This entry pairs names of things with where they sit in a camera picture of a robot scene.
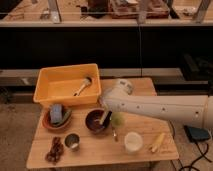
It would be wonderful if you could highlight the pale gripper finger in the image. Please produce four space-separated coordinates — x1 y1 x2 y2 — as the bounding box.
99 110 110 125

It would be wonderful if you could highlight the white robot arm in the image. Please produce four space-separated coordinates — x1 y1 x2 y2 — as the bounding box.
100 79 213 129

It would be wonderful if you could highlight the dark purple bowl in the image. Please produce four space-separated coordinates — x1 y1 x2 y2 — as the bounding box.
85 109 110 134

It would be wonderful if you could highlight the red-brown bowl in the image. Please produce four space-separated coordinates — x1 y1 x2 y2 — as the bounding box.
42 111 71 131

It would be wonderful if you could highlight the green vegetable toy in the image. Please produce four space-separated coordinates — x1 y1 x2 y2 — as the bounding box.
54 110 72 127

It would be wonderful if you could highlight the white plastic cup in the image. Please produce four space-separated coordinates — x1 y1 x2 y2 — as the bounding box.
124 132 143 154

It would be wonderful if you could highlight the small metal cup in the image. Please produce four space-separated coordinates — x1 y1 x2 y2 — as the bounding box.
65 133 80 151

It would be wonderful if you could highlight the yellow plastic tub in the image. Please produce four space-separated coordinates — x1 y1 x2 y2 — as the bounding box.
33 63 101 108

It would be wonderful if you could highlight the yellow banana toy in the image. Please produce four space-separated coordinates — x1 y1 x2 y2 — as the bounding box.
150 133 165 153

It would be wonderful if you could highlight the black power adapter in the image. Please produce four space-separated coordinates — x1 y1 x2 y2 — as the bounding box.
184 126 210 142

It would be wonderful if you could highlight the wooden shelf with clutter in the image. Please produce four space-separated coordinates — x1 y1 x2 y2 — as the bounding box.
0 0 213 27

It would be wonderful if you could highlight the wooden handled brush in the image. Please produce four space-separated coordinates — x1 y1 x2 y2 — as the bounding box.
74 77 92 96

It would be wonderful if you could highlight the black cable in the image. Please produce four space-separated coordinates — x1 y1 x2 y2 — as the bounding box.
168 119 213 171

